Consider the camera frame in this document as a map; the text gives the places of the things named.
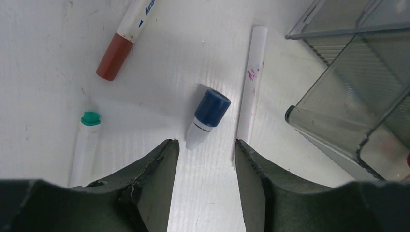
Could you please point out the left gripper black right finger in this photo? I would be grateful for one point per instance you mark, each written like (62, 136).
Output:
(275, 200)

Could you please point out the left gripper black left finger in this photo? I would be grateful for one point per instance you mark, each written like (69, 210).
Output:
(136, 198)

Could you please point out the blue cap small bottle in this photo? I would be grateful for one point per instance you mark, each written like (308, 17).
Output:
(207, 116)

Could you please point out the clear drawer organizer box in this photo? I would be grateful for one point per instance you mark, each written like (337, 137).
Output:
(358, 111)

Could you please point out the teal cap marker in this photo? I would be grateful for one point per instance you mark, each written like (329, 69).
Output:
(85, 149)

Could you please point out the white acrylic marker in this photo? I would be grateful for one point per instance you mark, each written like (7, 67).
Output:
(253, 75)

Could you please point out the brown cap acrylic marker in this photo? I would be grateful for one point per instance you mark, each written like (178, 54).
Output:
(125, 37)

